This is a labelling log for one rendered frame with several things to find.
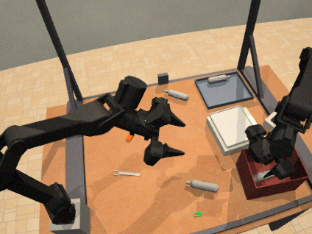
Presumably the grey gas cylinder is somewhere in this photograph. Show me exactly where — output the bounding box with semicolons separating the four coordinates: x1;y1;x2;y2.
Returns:
164;89;188;100
253;169;274;183
208;75;230;83
186;180;219;192

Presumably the white digital scale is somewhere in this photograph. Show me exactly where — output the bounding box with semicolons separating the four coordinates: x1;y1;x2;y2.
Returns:
206;105;257;156

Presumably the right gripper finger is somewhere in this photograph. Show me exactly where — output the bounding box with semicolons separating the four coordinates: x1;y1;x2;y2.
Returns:
167;103;185;127
161;143;185;159

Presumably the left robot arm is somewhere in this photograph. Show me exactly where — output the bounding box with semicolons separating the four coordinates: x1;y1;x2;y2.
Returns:
249;46;312;166

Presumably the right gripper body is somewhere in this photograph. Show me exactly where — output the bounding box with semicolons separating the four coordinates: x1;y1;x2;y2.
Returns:
127;108;163;166

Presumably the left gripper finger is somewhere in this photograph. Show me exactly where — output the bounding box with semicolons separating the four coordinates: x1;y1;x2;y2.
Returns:
247;136;258;155
263;169;277;178

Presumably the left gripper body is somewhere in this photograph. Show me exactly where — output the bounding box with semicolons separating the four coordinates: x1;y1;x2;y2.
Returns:
245;124;296;180

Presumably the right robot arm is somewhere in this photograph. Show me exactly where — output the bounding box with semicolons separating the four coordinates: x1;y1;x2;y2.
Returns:
0;76;171;225

